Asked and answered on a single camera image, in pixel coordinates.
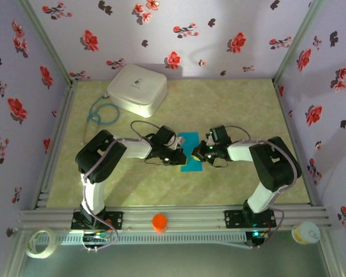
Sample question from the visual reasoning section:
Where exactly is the blue cloth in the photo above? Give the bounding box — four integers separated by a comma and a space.
177, 132, 204, 173

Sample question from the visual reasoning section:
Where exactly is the white square case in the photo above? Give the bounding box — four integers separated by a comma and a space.
107, 63, 168, 118

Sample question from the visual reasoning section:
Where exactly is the blue stethoscope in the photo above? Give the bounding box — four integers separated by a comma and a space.
82, 91, 122, 145

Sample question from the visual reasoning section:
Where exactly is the small circuit board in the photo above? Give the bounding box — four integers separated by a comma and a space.
246, 229, 270, 249
82, 232, 110, 246

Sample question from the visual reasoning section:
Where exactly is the white and yellow cup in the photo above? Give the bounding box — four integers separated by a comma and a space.
291, 221, 321, 245

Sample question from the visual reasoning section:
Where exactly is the clear tape roll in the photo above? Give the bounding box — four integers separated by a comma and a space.
25, 227, 60, 260

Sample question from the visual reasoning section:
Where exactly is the aluminium front rail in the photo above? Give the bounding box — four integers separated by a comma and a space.
17, 204, 335, 231

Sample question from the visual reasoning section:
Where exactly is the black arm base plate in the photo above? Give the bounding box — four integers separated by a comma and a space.
224, 209, 277, 229
70, 211, 125, 231

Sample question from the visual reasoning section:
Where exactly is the aluminium side rail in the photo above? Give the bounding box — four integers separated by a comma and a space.
272, 77, 319, 207
31, 80, 79, 209

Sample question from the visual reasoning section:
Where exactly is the white slotted cable duct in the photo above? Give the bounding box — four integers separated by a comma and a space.
57, 230, 247, 246

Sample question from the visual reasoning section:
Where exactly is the grey left arm cable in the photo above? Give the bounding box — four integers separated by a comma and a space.
80, 120, 162, 252

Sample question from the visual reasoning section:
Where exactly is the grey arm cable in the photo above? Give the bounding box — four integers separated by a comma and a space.
226, 125, 303, 249
80, 120, 162, 252

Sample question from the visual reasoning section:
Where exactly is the grey right arm cable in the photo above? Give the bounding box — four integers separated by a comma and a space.
226, 125, 303, 249

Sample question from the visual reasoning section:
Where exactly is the aluminium corner post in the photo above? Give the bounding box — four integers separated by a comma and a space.
273, 0, 326, 84
16, 0, 77, 86

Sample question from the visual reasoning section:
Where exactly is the aluminium frame leg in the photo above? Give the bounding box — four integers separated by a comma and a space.
318, 230, 345, 277
1, 229, 28, 277

